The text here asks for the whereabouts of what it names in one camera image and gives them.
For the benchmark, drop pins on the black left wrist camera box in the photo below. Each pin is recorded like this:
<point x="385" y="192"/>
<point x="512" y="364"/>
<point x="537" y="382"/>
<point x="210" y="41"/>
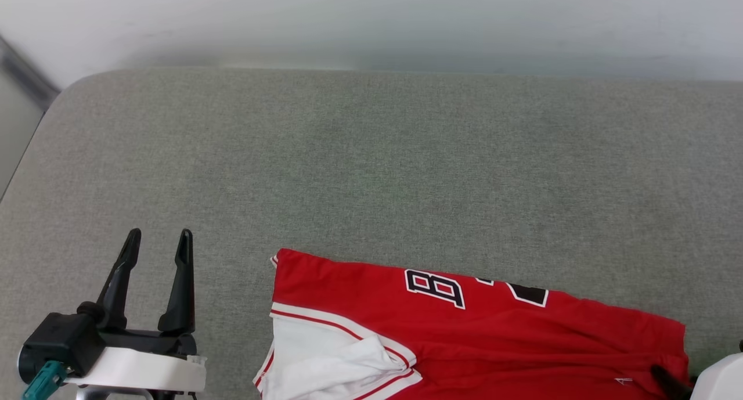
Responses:
<point x="58" y="339"/>

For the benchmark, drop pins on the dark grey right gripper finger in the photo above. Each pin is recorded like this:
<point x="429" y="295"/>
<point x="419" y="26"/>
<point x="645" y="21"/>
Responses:
<point x="673" y="385"/>

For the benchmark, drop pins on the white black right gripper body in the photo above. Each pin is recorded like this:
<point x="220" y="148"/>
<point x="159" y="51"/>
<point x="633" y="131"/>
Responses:
<point x="722" y="379"/>

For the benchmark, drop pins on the grey fabric sofa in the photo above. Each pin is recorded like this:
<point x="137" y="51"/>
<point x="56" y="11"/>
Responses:
<point x="406" y="168"/>

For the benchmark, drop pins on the red and white basketball jersey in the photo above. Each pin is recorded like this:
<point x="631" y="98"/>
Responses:
<point x="493" y="342"/>

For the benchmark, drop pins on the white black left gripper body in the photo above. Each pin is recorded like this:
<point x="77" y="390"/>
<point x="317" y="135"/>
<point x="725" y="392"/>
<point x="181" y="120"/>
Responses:
<point x="145" y="371"/>

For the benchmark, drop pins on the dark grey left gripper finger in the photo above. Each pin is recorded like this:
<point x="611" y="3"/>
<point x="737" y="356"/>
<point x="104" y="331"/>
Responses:
<point x="116" y="289"/>
<point x="183" y="295"/>

